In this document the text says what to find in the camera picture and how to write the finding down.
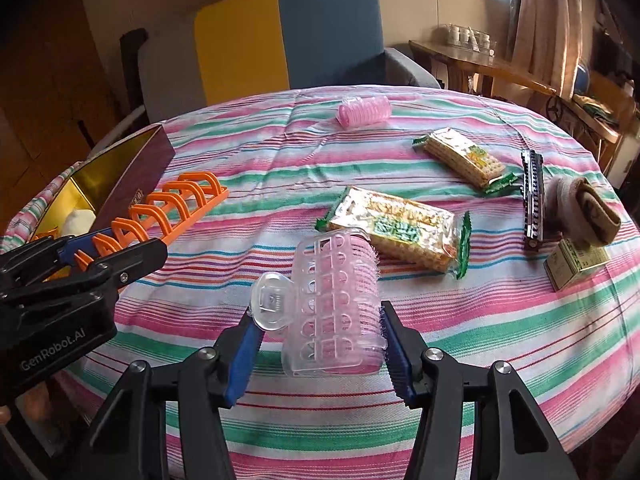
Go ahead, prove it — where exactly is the small green cardboard box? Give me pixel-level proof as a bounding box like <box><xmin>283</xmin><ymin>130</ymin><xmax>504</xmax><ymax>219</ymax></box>
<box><xmin>544</xmin><ymin>239</ymin><xmax>612</xmax><ymax>293</ymax></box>

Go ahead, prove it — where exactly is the beige brown sock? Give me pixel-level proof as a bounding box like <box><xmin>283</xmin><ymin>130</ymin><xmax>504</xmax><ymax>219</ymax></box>
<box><xmin>544</xmin><ymin>176</ymin><xmax>622</xmax><ymax>248</ymax></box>

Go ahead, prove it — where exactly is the blue yellow grey armchair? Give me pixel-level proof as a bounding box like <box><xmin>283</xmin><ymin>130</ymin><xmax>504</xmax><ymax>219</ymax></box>
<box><xmin>120</xmin><ymin>0</ymin><xmax>441</xmax><ymax>126</ymax></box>

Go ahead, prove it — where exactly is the wooden side table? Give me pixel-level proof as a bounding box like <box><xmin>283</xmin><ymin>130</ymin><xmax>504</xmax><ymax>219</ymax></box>
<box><xmin>409</xmin><ymin>40</ymin><xmax>558</xmax><ymax>98</ymax></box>

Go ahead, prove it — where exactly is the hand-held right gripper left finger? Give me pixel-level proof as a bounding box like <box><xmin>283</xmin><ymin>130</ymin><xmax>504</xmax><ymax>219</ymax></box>
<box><xmin>82</xmin><ymin>310</ymin><xmax>266</xmax><ymax>480</ymax></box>

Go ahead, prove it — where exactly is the orange plastic rack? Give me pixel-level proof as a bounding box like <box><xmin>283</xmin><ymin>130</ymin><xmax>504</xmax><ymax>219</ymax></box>
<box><xmin>32</xmin><ymin>172</ymin><xmax>230</xmax><ymax>281</ymax></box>

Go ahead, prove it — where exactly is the large cracker packet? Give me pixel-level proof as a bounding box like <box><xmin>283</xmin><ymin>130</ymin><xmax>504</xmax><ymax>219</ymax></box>
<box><xmin>315</xmin><ymin>186</ymin><xmax>473</xmax><ymax>280</ymax></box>

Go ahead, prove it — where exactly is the wooden sewing table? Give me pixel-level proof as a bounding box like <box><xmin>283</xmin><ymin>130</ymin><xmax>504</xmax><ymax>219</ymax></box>
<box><xmin>545</xmin><ymin>60</ymin><xmax>640</xmax><ymax>171</ymax></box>

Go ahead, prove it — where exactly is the beige patterned curtain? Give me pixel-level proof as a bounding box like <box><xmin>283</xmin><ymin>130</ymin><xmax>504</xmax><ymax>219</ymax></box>
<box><xmin>510</xmin><ymin>0</ymin><xmax>583</xmax><ymax>101</ymax></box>

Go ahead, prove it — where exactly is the small cracker packet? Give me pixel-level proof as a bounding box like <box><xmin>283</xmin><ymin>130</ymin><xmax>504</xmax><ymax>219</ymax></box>
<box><xmin>412</xmin><ymin>129</ymin><xmax>521</xmax><ymax>196</ymax></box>

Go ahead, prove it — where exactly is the small pink hair roller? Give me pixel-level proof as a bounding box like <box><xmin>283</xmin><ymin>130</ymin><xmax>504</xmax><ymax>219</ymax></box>
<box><xmin>336</xmin><ymin>95</ymin><xmax>392</xmax><ymax>130</ymax></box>

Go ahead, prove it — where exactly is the wooden cabinet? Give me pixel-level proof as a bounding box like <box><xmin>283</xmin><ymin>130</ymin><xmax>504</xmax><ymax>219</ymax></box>
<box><xmin>0</xmin><ymin>0</ymin><xmax>126</xmax><ymax>171</ymax></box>

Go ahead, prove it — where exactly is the gold tin box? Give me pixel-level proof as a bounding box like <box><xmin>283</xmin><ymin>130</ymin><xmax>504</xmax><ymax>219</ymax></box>
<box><xmin>30</xmin><ymin>124</ymin><xmax>176</xmax><ymax>241</ymax></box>

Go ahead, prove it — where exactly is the large pink hair roller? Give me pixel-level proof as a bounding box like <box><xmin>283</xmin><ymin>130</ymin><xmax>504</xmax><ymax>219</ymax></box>
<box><xmin>249</xmin><ymin>227</ymin><xmax>388</xmax><ymax>378</ymax></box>

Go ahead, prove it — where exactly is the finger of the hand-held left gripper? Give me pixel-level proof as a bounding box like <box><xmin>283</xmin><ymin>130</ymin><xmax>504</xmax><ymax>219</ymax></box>
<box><xmin>9</xmin><ymin>238</ymin><xmax>169</xmax><ymax>307</ymax></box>
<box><xmin>0</xmin><ymin>232</ymin><xmax>109</xmax><ymax>287</ymax></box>

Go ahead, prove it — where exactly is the white tea set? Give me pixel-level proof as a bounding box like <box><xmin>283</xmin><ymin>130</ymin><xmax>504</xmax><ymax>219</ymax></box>
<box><xmin>440</xmin><ymin>24</ymin><xmax>496</xmax><ymax>56</ymax></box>

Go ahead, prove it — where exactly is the white sock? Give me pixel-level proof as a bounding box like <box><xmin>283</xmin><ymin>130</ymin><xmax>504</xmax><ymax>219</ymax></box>
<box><xmin>59</xmin><ymin>209</ymin><xmax>97</xmax><ymax>238</ymax></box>

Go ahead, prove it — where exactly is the black toy brick strip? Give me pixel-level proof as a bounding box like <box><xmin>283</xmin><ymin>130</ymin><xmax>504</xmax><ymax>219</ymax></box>
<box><xmin>520</xmin><ymin>149</ymin><xmax>546</xmax><ymax>252</ymax></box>

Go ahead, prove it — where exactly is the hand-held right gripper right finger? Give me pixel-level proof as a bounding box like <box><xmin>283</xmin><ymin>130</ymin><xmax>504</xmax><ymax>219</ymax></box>
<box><xmin>380</xmin><ymin>301</ymin><xmax>566</xmax><ymax>480</ymax></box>

